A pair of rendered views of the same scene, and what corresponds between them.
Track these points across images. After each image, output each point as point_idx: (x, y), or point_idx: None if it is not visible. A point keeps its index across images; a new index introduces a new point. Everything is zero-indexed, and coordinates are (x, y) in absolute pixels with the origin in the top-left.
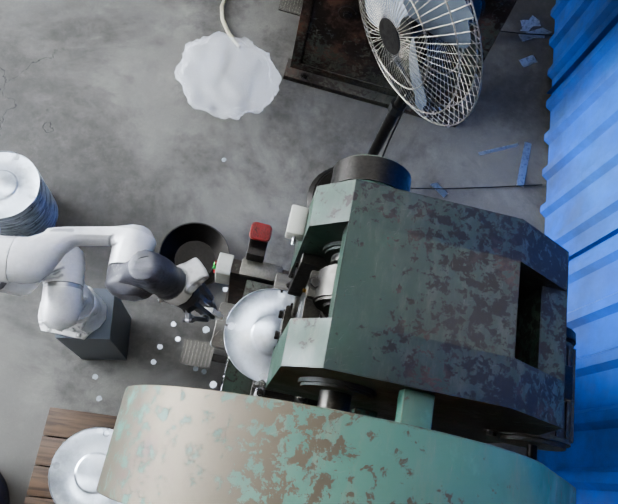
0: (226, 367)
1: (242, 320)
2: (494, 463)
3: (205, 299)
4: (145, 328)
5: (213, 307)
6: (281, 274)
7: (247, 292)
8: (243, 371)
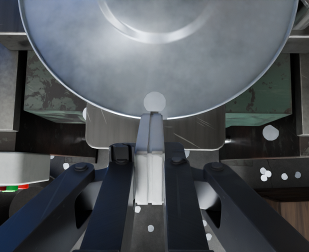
0: (227, 113)
1: (131, 73)
2: None
3: (100, 221)
4: (132, 251)
5: (133, 153)
6: None
7: (53, 102)
8: (278, 40)
